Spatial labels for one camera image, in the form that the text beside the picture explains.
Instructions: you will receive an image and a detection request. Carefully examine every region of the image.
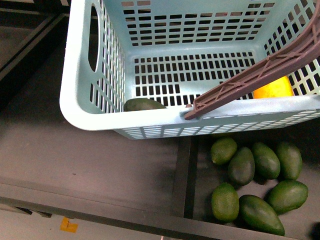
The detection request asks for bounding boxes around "dark green avocado middle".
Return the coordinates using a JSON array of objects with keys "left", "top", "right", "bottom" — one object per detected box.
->
[{"left": 227, "top": 147, "right": 256, "bottom": 186}]

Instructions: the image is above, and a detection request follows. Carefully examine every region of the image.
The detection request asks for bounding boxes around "yellow mango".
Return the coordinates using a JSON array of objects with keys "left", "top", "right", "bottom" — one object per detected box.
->
[{"left": 253, "top": 76, "right": 294, "bottom": 99}]

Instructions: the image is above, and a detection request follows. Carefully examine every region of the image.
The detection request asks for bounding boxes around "yellow floor marker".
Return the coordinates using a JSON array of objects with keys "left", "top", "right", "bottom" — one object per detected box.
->
[{"left": 59, "top": 217, "right": 79, "bottom": 233}]

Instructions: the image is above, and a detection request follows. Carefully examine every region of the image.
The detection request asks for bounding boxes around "dark green avocado bottom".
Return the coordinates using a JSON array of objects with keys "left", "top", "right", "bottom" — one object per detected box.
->
[{"left": 239, "top": 194, "right": 285, "bottom": 236}]

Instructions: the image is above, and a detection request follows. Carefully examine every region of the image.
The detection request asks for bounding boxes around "brown basket handle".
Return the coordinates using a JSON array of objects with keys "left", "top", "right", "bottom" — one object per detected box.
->
[{"left": 184, "top": 1, "right": 320, "bottom": 120}]

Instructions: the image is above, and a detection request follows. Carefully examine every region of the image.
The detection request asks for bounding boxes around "dark green avocado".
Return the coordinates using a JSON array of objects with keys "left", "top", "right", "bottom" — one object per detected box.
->
[
  {"left": 239, "top": 194, "right": 285, "bottom": 236},
  {"left": 227, "top": 147, "right": 256, "bottom": 186}
]

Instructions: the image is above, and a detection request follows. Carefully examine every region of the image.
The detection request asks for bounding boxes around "light blue plastic basket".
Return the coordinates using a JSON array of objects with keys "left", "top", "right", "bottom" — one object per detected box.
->
[{"left": 60, "top": 0, "right": 320, "bottom": 139}]

